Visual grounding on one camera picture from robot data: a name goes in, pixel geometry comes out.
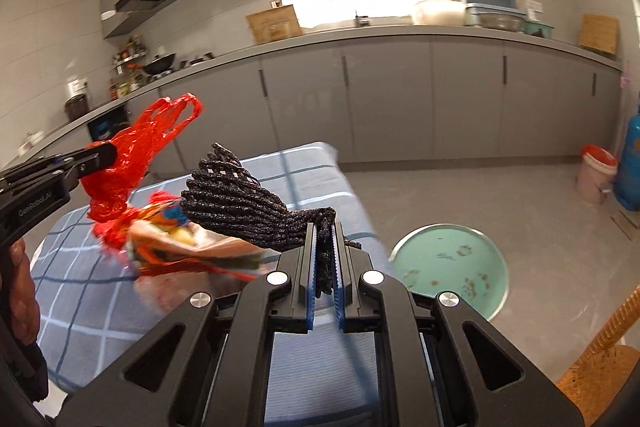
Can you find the spice rack with bottles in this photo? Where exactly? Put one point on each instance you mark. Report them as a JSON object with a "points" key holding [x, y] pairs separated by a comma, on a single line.
{"points": [[127, 69]]}

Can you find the wooden cutting board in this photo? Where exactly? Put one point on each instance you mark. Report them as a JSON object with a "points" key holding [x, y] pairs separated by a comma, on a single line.
{"points": [[274, 24]]}

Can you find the pile of mixed trash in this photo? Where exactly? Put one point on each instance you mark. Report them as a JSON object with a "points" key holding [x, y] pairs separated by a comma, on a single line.
{"points": [[161, 240]]}

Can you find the wicker chair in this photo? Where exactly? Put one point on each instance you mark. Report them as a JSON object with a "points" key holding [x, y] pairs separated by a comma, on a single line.
{"points": [[598, 375]]}

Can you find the steel bowl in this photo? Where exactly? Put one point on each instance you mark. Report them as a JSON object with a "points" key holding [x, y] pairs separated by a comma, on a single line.
{"points": [[501, 21]]}

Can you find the black foam net sleeve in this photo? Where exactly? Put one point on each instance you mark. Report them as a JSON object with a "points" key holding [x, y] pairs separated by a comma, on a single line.
{"points": [[224, 197]]}

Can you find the dark rice cooker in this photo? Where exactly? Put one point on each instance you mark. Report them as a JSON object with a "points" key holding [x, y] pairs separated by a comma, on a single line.
{"points": [[77, 106]]}

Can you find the blue gas cylinder by wall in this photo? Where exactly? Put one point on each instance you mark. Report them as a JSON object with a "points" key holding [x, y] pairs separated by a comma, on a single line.
{"points": [[627, 183]]}

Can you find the red plastic bag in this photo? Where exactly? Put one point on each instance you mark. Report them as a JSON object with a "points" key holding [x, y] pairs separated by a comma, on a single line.
{"points": [[136, 146]]}

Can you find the pink bucket red lid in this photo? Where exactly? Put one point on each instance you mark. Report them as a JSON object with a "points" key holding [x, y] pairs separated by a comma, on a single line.
{"points": [[596, 174]]}

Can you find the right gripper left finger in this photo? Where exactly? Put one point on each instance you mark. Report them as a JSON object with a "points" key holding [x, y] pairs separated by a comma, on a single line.
{"points": [[294, 313]]}

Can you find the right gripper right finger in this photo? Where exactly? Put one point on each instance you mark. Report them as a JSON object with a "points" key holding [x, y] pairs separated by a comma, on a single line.
{"points": [[353, 310]]}

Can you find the green round trash basin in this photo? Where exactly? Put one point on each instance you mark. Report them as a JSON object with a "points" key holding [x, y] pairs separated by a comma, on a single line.
{"points": [[447, 257]]}

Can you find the small wooden board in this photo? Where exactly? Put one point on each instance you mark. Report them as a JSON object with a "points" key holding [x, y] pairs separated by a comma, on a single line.
{"points": [[599, 33]]}

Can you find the left hand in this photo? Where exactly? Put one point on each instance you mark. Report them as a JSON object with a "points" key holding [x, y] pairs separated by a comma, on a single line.
{"points": [[25, 311]]}

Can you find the white plastic container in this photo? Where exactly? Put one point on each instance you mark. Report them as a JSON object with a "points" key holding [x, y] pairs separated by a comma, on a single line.
{"points": [[439, 13]]}

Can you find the blue plaid tablecloth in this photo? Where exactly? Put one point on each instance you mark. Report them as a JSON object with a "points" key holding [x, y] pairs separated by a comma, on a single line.
{"points": [[93, 309]]}

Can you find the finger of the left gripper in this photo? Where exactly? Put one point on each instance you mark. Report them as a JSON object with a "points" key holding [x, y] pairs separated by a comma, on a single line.
{"points": [[94, 158]]}

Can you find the grey base cabinets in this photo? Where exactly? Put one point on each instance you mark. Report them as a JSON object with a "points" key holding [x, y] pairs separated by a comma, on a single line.
{"points": [[395, 96]]}

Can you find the black wok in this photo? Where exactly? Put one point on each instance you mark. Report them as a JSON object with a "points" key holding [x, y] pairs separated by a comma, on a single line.
{"points": [[159, 65]]}

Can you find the blue gas cylinder under counter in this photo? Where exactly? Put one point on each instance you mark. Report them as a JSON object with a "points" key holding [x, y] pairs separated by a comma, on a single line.
{"points": [[102, 128]]}

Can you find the blue dish rack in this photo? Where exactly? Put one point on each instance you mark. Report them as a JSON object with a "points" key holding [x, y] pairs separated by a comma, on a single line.
{"points": [[474, 7]]}

